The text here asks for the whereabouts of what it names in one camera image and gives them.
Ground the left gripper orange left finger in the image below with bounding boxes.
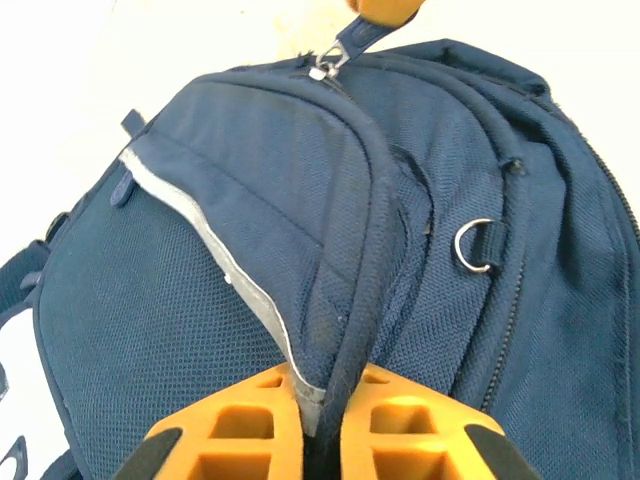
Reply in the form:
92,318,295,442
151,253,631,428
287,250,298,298
112,363,307,480

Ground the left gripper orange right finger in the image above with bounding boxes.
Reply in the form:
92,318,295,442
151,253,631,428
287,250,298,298
338,363,542,480

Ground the navy blue backpack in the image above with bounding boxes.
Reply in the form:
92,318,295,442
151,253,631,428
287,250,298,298
0,10,640,480

